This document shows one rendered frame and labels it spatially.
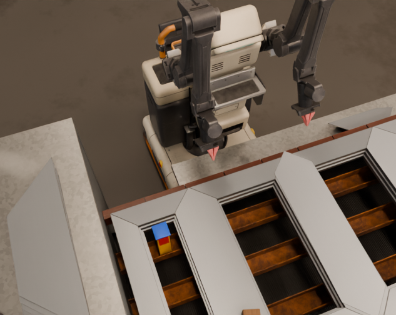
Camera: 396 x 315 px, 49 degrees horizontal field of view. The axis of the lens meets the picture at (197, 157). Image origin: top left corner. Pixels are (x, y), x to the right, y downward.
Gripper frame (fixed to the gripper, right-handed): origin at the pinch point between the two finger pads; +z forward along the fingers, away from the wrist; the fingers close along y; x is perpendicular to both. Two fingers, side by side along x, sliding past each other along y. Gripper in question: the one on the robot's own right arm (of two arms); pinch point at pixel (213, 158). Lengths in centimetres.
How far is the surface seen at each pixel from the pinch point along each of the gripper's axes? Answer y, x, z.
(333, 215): 36, -27, 28
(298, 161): 36.8, -2.5, 15.5
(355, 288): 28, -52, 40
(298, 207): 25.3, -19.6, 23.8
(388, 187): 66, -24, 29
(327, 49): 155, 147, 40
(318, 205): 33.5, -21.7, 24.8
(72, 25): -26, 246, -9
